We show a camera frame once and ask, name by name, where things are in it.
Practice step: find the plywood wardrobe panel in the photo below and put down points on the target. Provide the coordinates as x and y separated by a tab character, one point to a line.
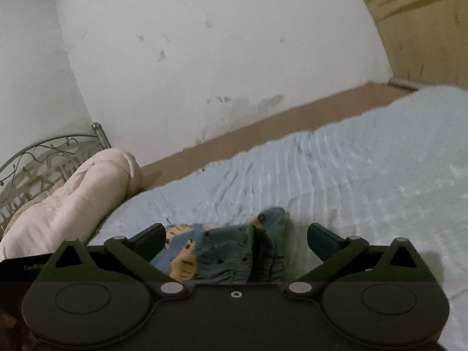
425	40

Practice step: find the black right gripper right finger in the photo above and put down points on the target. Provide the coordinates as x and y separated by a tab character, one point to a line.
354	257

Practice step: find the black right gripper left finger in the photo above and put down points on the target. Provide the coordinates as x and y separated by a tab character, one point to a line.
126	259

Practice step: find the light blue deer bedspread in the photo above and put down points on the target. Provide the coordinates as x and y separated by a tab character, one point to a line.
398	171

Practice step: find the grey metal headboard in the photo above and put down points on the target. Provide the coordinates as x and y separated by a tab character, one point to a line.
38	167

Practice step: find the blue orange patterned pants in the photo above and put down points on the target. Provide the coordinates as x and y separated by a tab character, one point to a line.
250	253

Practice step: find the brown wooden bed frame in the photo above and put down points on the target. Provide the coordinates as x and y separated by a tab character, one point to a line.
309	117

